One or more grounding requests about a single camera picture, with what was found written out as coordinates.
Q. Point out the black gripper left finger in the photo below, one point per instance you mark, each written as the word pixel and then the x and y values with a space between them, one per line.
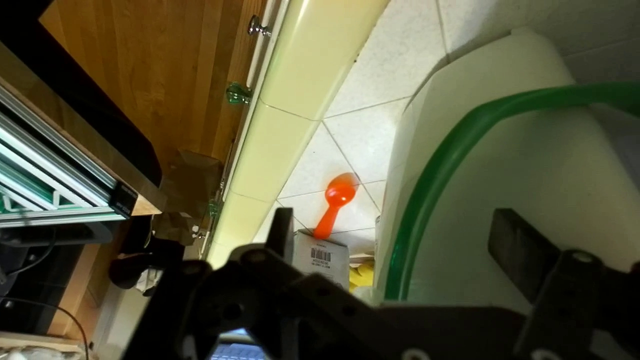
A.
pixel 282 233

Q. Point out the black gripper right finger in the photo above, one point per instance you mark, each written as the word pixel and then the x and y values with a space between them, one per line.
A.
pixel 526 257

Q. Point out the orange marker pen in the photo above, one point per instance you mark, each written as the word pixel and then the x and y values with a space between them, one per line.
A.
pixel 338 193

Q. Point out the white bin with green lid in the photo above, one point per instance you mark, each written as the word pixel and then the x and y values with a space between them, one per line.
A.
pixel 532 166

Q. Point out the coffee bag with orange label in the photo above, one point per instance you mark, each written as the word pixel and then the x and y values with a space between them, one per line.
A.
pixel 323 257

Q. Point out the yellow cloth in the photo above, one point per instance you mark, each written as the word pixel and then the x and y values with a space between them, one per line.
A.
pixel 363 270

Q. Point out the green drawer knob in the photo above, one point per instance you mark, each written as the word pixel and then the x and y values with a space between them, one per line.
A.
pixel 237 93

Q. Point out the silver drawer knob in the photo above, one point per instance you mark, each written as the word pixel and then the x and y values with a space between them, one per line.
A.
pixel 258 27

